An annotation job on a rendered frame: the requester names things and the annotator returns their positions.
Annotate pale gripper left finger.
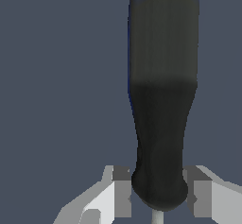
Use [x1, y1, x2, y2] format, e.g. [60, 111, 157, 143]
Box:
[52, 164, 132, 224]

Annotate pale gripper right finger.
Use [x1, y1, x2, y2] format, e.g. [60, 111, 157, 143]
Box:
[182, 164, 242, 224]

